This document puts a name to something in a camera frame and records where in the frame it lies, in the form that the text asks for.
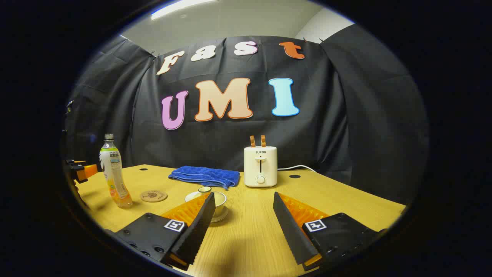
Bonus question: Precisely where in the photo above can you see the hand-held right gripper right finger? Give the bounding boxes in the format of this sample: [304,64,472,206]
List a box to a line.
[273,192,389,272]

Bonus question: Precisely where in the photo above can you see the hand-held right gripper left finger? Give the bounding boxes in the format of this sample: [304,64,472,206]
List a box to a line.
[106,192,216,271]

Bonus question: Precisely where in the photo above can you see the clear water bottle white label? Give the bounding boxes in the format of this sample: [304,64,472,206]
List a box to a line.
[99,133,133,209]

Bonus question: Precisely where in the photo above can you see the cream ceramic teacup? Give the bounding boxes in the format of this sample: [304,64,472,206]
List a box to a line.
[185,191,228,218]

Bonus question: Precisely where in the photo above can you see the round cork coaster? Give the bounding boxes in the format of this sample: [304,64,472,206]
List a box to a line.
[140,190,168,203]

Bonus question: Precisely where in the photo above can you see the cream ceramic saucer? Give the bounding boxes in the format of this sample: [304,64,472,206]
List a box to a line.
[210,207,229,223]

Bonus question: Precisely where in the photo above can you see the blue folded towel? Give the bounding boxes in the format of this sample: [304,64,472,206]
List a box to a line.
[168,166,241,190]

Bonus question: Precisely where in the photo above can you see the white toaster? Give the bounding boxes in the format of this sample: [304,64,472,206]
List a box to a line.
[244,146,278,188]

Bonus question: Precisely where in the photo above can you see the black backdrop cloth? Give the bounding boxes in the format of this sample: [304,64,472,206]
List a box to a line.
[61,23,429,204]

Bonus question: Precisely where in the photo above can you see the white power cable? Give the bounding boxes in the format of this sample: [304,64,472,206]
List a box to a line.
[277,165,316,172]

